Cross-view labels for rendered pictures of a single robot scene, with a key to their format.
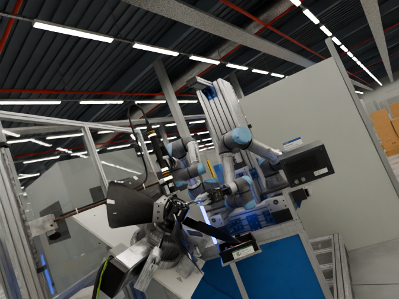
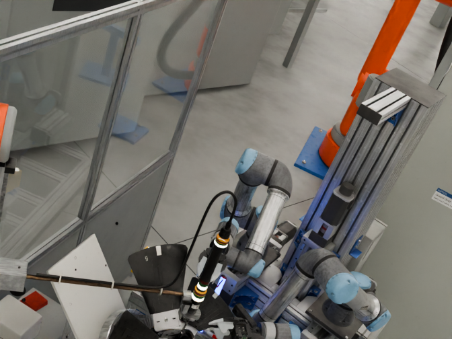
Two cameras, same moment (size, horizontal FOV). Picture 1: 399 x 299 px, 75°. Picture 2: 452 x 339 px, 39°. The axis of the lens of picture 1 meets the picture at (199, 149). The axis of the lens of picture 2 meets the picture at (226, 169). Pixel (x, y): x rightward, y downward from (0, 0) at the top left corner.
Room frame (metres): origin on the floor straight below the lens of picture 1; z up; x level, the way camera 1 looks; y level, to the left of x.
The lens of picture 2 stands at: (-0.22, 0.34, 2.87)
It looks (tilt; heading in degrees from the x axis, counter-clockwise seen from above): 31 degrees down; 358
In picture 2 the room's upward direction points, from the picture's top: 22 degrees clockwise
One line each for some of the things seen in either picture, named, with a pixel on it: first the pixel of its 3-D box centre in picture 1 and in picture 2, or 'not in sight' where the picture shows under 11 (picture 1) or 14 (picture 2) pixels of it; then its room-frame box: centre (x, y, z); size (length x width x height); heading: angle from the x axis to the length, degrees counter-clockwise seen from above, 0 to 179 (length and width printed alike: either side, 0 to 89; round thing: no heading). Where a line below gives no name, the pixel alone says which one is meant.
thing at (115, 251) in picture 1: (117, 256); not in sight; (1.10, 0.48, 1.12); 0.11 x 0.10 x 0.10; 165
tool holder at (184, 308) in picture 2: (169, 186); (192, 303); (1.40, 0.23, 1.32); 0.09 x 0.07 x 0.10; 110
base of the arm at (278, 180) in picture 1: (274, 179); (342, 306); (1.96, -0.44, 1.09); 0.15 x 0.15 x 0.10
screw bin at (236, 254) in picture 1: (237, 248); not in sight; (1.55, 0.00, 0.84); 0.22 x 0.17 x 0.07; 90
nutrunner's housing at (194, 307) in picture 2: (161, 159); (208, 272); (1.40, 0.22, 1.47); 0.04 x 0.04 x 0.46
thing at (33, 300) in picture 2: not in sight; (33, 301); (1.57, 0.81, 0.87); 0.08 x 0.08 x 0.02; 65
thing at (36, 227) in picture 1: (41, 225); (9, 274); (1.19, 0.81, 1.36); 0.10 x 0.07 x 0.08; 110
